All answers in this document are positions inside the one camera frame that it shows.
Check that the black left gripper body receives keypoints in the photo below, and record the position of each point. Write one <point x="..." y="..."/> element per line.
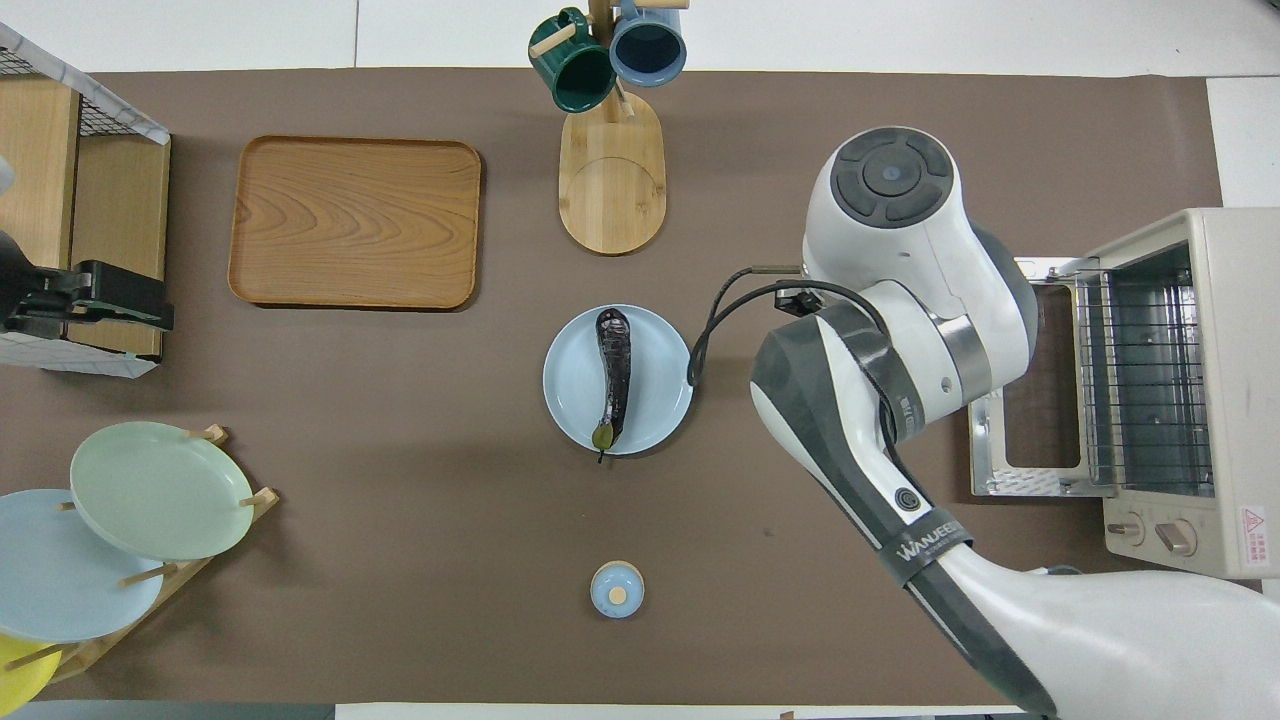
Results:
<point x="25" y="265"/>

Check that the dark purple eggplant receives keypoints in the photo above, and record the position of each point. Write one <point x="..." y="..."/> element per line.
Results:
<point x="613" y="370"/>

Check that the light blue serving plate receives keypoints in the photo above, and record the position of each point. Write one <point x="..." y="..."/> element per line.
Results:
<point x="655" y="385"/>

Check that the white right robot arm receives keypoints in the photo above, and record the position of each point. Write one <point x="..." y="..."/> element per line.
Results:
<point x="900" y="300"/>

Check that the metal oven rack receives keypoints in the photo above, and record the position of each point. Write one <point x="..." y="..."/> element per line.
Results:
<point x="1145" y="380"/>

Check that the silver oven knob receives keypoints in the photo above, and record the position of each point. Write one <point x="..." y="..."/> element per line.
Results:
<point x="1176" y="538"/>
<point x="1126" y="528"/>

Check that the white toaster oven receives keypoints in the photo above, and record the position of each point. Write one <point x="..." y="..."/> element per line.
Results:
<point x="1230" y="380"/>

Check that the wooden step shelf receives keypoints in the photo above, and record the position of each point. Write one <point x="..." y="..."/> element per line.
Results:
<point x="120" y="200"/>

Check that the white patterned cloth liner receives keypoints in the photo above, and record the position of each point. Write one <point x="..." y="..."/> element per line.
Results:
<point x="120" y="112"/>

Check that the pale green plate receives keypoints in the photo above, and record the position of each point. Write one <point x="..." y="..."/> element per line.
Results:
<point x="160" y="490"/>

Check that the wooden serving tray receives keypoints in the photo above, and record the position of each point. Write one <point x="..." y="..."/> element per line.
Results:
<point x="355" y="220"/>

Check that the light blue plate in rack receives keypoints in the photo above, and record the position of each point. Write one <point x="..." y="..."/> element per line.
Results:
<point x="60" y="580"/>

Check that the wooden plate rack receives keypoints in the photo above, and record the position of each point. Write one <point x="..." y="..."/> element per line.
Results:
<point x="200" y="560"/>

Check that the brown table mat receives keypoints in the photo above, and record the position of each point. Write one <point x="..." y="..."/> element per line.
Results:
<point x="400" y="450"/>

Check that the yellow plate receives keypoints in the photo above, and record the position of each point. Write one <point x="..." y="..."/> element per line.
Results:
<point x="20" y="680"/>

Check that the dark green mug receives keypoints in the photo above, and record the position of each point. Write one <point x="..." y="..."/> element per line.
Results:
<point x="572" y="75"/>

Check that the wooden mug tree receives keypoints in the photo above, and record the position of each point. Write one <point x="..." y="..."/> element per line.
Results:
<point x="612" y="190"/>

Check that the blue mug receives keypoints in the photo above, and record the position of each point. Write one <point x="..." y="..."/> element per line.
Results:
<point x="648" y="45"/>

